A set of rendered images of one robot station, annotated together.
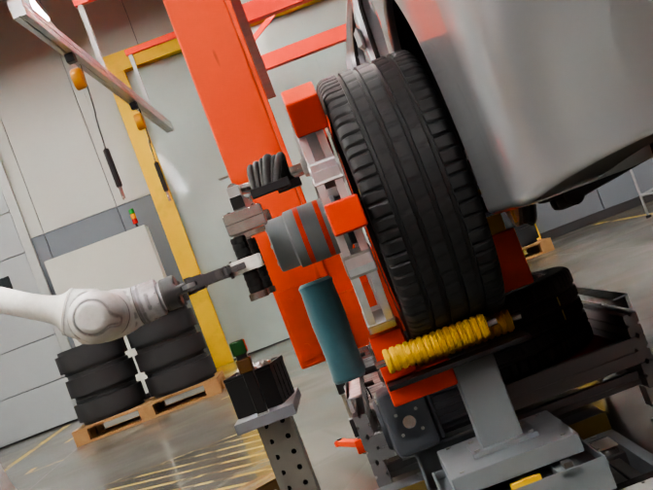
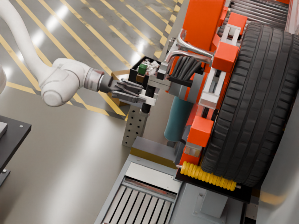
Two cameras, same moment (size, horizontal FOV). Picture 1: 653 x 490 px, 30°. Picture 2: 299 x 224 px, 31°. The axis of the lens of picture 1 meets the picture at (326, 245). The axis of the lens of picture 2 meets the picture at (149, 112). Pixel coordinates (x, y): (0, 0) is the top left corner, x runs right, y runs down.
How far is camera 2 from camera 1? 1.49 m
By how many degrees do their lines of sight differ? 34
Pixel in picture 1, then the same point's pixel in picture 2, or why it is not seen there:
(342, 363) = (171, 133)
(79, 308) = (48, 93)
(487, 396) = (216, 198)
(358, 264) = (192, 146)
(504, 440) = (210, 216)
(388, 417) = (180, 150)
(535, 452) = not seen: outside the picture
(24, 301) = (29, 60)
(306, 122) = (220, 66)
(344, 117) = (236, 86)
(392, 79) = (276, 80)
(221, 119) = not seen: outside the picture
